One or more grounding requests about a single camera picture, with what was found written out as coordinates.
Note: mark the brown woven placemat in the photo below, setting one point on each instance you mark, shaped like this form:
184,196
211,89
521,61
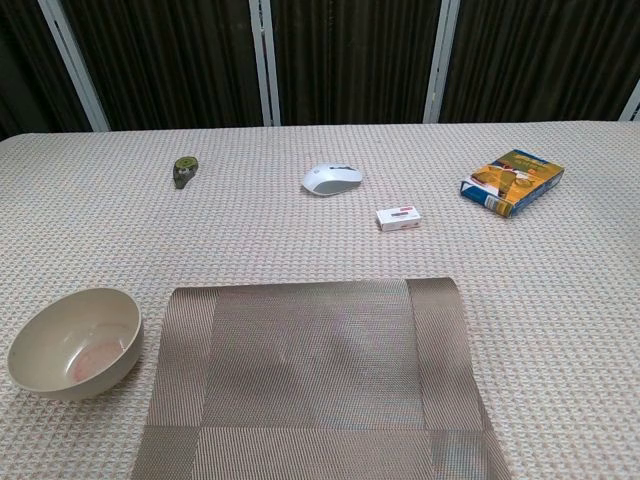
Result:
320,360

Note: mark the beige plastic bowl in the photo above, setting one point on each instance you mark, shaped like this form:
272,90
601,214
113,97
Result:
75,345

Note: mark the beige woven tablecloth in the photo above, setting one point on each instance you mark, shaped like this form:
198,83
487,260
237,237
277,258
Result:
300,240

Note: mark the white and grey computer mouse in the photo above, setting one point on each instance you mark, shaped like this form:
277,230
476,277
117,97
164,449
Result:
330,180

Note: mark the small white cardboard box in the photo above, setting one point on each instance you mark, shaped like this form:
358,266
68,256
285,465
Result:
397,218

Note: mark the green correction tape dispenser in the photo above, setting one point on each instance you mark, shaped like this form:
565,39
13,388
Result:
184,172

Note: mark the blue and yellow snack box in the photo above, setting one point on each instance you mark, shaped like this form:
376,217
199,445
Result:
515,182

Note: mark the dark pleated curtain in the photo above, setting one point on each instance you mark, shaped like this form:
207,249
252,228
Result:
175,60

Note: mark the white metal frame post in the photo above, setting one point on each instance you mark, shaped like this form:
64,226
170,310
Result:
632,102
440,60
265,65
75,65

